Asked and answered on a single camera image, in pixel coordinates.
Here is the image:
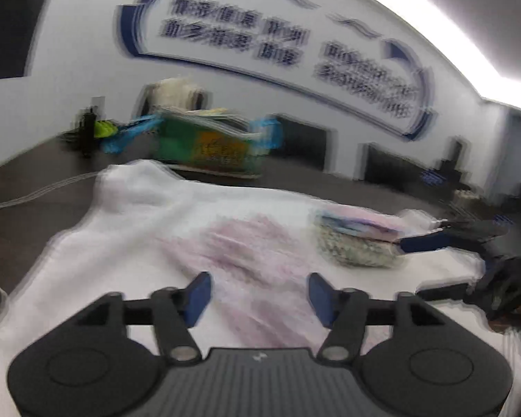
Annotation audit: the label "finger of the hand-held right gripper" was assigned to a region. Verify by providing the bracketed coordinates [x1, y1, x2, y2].
[417, 282, 483, 302]
[397, 219, 510, 255]

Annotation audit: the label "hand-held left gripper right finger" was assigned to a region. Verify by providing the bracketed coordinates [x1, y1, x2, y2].
[308, 273, 446, 363]

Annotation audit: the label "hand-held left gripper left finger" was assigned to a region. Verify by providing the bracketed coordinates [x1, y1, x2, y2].
[76, 271, 212, 363]

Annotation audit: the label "pink floral garment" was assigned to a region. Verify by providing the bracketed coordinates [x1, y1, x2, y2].
[169, 215, 391, 348]

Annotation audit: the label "folded cream teal-flowered garment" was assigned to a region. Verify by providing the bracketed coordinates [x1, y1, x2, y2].
[315, 221, 406, 269]

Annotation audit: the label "folded pink purple garment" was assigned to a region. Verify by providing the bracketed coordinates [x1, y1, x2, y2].
[319, 208, 411, 242]

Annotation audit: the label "black office chair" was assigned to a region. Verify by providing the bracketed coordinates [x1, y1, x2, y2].
[271, 115, 331, 170]
[360, 143, 430, 192]

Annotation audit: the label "white fluffy towel blanket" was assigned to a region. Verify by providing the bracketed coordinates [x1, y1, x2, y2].
[0, 161, 521, 417]

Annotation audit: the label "yellow-green cloth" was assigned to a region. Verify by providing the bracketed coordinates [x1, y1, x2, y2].
[94, 119, 119, 140]

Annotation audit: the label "black handheld radios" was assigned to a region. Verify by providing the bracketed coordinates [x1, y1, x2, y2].
[72, 96, 100, 157]

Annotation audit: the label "cream cloth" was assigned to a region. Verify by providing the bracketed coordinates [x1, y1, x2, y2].
[150, 77, 209, 111]

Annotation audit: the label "green bag with blue straps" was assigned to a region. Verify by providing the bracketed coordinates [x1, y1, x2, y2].
[102, 108, 283, 179]

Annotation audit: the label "white cable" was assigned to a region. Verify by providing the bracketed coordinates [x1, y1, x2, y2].
[0, 173, 98, 211]

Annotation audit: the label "blue wall sign lettering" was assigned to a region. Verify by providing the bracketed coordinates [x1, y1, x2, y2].
[115, 0, 439, 142]

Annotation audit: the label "black wall screen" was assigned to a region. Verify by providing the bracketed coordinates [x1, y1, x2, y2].
[0, 0, 64, 82]

